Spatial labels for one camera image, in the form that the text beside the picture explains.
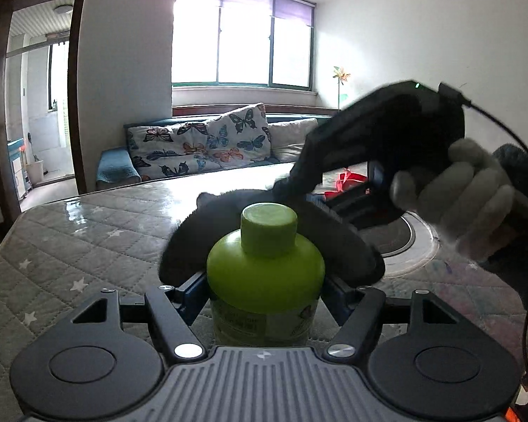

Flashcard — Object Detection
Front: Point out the dark wooden door frame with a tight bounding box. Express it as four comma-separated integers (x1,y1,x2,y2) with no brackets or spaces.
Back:
0,0,90,229

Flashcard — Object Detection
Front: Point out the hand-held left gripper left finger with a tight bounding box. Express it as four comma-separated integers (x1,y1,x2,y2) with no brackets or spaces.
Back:
70,271,209,361

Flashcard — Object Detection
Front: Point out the red paper cutout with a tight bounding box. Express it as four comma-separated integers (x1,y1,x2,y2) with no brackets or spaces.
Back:
325,168,370,198

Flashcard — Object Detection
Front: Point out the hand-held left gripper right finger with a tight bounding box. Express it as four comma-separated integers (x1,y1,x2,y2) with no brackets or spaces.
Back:
321,275,465,361

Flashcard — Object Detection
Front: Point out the colourful pinwheel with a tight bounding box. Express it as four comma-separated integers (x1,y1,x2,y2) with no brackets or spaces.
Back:
332,66,352,110

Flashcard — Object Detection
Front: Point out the grey microfibre cloth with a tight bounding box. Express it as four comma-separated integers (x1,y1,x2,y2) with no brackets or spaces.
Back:
158,189,385,286

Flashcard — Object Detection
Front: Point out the white pillow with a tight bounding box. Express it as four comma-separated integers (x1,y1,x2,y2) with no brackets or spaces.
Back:
268,119,320,163

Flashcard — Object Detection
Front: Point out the butterfly print cushion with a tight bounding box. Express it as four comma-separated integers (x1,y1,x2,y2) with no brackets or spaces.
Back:
125,102,278,178

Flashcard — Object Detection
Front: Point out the person's right hand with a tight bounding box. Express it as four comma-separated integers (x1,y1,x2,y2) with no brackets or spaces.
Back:
391,138,518,263

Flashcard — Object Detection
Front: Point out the blue bathroom cabinet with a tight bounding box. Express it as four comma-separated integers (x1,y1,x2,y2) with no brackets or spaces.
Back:
7,138,27,198

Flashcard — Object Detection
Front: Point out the green plastic bottle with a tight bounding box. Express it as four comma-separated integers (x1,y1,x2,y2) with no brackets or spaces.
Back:
206,203,326,348

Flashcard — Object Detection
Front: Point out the purple roller blind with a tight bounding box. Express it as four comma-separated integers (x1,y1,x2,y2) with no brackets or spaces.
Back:
177,0,314,26

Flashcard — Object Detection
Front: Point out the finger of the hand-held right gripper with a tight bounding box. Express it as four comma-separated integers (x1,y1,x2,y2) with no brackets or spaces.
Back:
306,160,385,231
272,134,336,202

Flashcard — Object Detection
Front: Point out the round black induction cooktop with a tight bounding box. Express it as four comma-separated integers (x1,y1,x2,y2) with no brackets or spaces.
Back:
370,210,441,279

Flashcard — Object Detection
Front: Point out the window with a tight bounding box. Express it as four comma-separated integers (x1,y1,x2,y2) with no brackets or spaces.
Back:
171,0,315,91

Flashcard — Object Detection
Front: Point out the blue sofa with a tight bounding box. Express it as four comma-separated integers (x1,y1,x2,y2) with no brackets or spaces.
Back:
96,114,335,192

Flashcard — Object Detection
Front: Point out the white bucket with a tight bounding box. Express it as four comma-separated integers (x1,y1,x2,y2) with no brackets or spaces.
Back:
25,161,45,186

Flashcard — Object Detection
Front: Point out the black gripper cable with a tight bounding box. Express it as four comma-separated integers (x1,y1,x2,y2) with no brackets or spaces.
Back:
439,81,528,403

